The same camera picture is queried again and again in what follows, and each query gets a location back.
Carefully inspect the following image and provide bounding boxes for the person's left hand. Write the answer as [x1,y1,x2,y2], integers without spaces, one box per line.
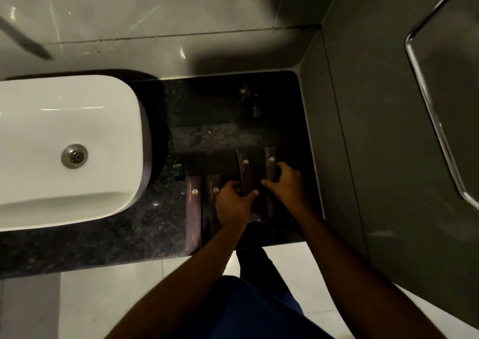
[215,180,259,231]

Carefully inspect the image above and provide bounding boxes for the chrome framed mirror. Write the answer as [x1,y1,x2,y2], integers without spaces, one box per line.
[405,0,479,211]

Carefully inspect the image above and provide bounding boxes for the person's left forearm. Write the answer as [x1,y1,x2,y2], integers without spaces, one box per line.
[105,221,259,339]

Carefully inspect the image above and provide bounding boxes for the person's right forearm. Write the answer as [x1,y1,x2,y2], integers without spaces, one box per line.
[286,200,437,339]

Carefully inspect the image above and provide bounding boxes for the person's right hand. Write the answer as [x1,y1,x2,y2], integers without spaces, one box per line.
[261,162,306,211]

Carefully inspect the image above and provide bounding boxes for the small dark toiletry bottle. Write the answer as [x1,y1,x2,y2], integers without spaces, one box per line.
[239,84,259,102]

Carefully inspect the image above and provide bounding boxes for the metal sink drain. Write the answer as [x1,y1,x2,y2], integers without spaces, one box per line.
[61,144,89,170]

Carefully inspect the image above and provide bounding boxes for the person's dark trousers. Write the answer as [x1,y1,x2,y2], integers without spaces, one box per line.
[236,246,304,315]

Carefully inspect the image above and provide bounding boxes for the white ceramic sink basin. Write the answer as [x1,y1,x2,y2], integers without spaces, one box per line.
[0,74,152,233]

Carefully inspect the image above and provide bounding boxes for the person's blue shirt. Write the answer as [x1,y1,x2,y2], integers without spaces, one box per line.
[168,275,334,339]

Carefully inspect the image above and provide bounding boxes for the dark brown amenity box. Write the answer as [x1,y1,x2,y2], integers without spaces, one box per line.
[236,150,263,224]
[186,176,203,255]
[264,147,278,220]
[205,174,222,238]

